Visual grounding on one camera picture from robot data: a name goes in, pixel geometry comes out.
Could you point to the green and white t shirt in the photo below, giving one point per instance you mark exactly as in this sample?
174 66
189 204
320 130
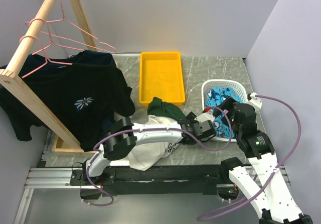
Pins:
144 156

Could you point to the black daisy t shirt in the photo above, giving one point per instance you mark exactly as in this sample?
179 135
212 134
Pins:
83 96

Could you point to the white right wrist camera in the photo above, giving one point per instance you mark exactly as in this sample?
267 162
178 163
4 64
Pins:
254 101

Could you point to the pink wire hanger front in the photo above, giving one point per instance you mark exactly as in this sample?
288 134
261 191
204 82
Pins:
47 60

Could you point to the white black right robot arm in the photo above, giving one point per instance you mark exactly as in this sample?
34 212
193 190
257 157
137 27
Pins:
271 198

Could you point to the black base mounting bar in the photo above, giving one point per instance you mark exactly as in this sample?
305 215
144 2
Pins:
123 180

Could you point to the pink wire hanger rear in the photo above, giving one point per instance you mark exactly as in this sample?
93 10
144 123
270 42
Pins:
75 25

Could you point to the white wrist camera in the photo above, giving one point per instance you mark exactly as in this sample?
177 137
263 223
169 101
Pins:
254 101
206 115

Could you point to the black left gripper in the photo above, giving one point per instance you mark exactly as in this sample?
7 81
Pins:
191 117

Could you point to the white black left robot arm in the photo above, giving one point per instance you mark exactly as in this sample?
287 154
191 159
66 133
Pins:
124 136

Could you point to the pink wire hanger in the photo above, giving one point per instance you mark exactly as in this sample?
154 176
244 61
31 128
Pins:
75 25
47 60
57 40

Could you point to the yellow plastic tray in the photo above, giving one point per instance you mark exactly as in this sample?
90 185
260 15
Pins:
161 75

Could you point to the dark navy t shirt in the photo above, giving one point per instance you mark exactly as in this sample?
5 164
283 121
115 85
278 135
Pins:
85 57

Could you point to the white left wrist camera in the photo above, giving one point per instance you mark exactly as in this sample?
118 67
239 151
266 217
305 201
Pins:
206 115

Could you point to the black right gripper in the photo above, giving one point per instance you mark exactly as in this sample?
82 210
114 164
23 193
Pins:
227 104

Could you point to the wooden clothes rack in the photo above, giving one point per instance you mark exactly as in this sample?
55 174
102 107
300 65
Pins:
18 88

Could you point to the white plastic basket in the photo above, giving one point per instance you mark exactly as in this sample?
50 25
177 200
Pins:
236 86

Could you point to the blue shark print cloth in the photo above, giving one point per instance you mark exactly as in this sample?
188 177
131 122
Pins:
215 97

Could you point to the pink wire hanger middle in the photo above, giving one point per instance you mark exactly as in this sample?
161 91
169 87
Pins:
57 40

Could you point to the aluminium rail frame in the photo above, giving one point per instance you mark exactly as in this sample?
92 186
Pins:
53 183

